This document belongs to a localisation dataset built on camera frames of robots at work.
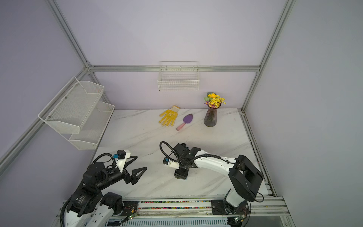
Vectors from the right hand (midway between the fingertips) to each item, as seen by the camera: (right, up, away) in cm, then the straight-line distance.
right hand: (180, 172), depth 83 cm
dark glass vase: (+22, +32, +21) cm, 44 cm away
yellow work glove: (-11, +36, +35) cm, 51 cm away
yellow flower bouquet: (+21, +44, +8) cm, 50 cm away
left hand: (-19, +9, -14) cm, 26 cm away
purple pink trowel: (+4, +32, +31) cm, 45 cm away
